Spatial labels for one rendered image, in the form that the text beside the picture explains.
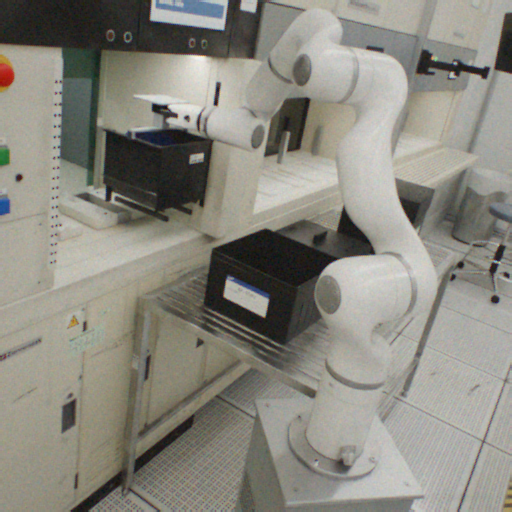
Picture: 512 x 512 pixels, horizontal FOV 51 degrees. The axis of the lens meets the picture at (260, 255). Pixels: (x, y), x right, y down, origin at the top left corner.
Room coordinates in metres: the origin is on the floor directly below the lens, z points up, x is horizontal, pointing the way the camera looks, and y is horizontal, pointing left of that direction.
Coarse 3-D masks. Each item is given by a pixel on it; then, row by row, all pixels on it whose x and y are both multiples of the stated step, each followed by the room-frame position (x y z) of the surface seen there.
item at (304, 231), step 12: (288, 228) 1.80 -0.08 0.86; (300, 228) 1.82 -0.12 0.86; (312, 228) 1.84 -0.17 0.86; (324, 228) 1.87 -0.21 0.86; (300, 240) 1.70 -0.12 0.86; (312, 240) 1.72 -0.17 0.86; (324, 240) 1.75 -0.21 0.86; (336, 240) 1.77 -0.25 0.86; (348, 240) 1.80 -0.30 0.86; (336, 252) 1.66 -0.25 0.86; (348, 252) 1.68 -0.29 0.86; (360, 252) 1.71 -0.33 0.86
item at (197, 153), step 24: (144, 96) 1.48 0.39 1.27; (168, 96) 1.56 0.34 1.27; (120, 144) 1.43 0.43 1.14; (144, 144) 1.37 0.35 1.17; (192, 144) 1.47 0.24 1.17; (120, 168) 1.42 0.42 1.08; (144, 168) 1.38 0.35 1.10; (168, 168) 1.39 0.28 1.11; (192, 168) 1.48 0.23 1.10; (120, 192) 1.46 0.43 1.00; (144, 192) 1.38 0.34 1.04; (168, 192) 1.40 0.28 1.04; (192, 192) 1.49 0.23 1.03
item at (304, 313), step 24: (240, 240) 1.45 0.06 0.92; (264, 240) 1.56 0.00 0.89; (288, 240) 1.53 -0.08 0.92; (216, 264) 1.32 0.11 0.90; (240, 264) 1.28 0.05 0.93; (264, 264) 1.56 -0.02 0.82; (288, 264) 1.52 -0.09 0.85; (312, 264) 1.48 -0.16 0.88; (216, 288) 1.31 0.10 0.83; (240, 288) 1.28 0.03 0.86; (264, 288) 1.24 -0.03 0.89; (288, 288) 1.21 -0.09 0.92; (312, 288) 1.28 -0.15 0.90; (240, 312) 1.27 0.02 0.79; (264, 312) 1.23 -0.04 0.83; (288, 312) 1.20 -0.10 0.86; (312, 312) 1.32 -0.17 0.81; (264, 336) 1.23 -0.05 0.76; (288, 336) 1.21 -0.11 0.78
